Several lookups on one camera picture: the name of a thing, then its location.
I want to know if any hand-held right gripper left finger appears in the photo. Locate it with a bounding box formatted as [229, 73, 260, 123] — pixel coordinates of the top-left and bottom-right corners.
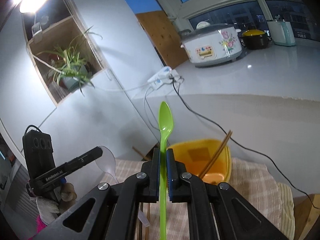
[32, 148, 160, 240]

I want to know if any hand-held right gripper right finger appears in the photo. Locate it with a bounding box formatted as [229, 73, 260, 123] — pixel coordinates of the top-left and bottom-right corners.
[166, 149, 289, 240]

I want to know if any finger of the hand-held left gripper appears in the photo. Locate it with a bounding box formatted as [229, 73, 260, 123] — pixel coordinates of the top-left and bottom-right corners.
[72, 147, 103, 171]

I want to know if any clear plastic spoon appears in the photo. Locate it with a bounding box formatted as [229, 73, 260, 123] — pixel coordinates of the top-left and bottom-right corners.
[96, 145, 120, 184]
[138, 213, 151, 227]

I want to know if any bundle of red-tipped chopsticks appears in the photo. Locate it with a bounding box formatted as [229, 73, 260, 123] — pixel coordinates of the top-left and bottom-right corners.
[132, 146, 152, 240]

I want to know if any brown wooden chopstick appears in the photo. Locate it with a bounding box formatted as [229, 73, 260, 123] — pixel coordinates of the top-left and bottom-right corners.
[201, 131, 233, 178]
[198, 129, 232, 177]

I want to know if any yellow plastic container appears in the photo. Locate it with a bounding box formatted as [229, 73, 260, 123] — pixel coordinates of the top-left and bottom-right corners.
[166, 139, 232, 186]

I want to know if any green plastic spoon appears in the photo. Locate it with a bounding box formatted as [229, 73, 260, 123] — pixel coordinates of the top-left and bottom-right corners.
[158, 101, 174, 240]

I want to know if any person's left hand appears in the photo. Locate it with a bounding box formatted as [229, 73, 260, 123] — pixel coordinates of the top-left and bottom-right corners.
[36, 182, 77, 225]

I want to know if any pink checked cloth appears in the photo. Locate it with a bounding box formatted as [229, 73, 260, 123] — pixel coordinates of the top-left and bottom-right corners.
[99, 156, 284, 240]

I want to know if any potted spider plant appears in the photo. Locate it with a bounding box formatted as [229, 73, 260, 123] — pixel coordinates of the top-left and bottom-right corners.
[37, 25, 103, 97]

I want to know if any white power strip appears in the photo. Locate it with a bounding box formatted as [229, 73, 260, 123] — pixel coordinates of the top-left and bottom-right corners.
[147, 66, 185, 90]

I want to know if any striped beige cushion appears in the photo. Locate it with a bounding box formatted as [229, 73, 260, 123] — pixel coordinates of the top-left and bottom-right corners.
[277, 182, 296, 240]

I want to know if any floral white rice cooker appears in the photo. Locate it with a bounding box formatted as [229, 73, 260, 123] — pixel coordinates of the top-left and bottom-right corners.
[178, 21, 243, 68]

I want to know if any wooden cutting board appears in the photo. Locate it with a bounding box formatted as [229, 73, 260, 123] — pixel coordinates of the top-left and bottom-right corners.
[136, 10, 190, 70]

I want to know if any orange wooden panel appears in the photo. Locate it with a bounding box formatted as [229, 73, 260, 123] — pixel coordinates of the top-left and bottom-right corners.
[293, 194, 320, 240]

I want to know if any black pot with yellow lid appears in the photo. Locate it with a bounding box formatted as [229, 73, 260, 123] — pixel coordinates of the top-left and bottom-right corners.
[240, 29, 272, 50]

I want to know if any white framed window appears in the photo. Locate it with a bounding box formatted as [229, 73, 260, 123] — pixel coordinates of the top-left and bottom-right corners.
[110, 0, 320, 40]

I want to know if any white and teal appliance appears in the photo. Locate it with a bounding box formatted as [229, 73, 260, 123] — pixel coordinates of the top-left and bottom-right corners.
[266, 15, 297, 47]

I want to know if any black cable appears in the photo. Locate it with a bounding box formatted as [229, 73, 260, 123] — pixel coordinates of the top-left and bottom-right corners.
[171, 77, 320, 208]

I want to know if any white power strip cable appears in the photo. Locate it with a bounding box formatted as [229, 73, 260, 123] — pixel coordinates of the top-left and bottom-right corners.
[144, 86, 161, 143]

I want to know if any white lamp cable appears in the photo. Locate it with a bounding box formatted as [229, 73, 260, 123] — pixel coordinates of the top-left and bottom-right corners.
[27, 42, 153, 93]

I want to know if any wooden wall niche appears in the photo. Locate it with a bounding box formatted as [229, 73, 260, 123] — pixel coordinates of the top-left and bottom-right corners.
[21, 12, 105, 105]

